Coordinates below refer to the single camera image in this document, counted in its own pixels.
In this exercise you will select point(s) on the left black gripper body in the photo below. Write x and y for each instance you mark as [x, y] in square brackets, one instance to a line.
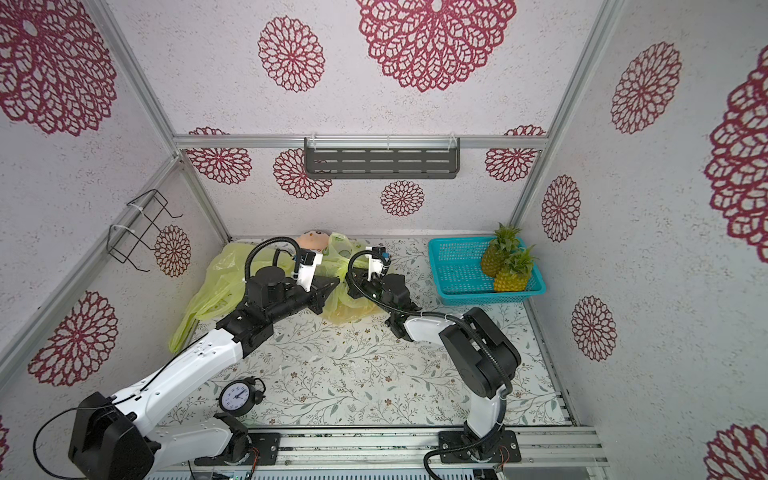
[296, 297]

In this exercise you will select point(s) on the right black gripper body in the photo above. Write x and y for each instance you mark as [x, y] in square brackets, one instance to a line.
[364, 285]

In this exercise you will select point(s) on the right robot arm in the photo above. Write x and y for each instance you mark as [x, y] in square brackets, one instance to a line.
[481, 353]

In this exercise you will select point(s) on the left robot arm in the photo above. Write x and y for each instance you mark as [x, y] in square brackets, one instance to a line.
[119, 437]

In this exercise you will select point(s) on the plain green plastic bag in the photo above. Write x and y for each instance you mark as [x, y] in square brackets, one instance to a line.
[222, 290]

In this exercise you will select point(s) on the pineapple front right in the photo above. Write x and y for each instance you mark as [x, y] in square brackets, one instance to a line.
[516, 271]

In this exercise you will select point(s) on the plush doll toy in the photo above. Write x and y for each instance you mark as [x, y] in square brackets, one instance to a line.
[315, 240]

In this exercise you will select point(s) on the teal plastic basket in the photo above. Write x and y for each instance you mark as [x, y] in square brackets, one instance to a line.
[458, 277]

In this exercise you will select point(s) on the black alarm clock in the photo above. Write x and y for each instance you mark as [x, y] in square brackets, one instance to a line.
[240, 396]

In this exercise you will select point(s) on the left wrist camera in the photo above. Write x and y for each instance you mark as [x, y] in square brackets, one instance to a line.
[308, 261]

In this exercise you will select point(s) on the grey wall shelf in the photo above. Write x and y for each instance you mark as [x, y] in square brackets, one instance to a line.
[385, 160]

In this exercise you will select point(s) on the black wire wall rack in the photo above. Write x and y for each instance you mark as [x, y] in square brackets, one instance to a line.
[123, 239]

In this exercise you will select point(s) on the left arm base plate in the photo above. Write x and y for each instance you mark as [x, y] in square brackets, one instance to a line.
[260, 449]

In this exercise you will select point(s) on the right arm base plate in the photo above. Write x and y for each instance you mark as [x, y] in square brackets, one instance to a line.
[500, 448]

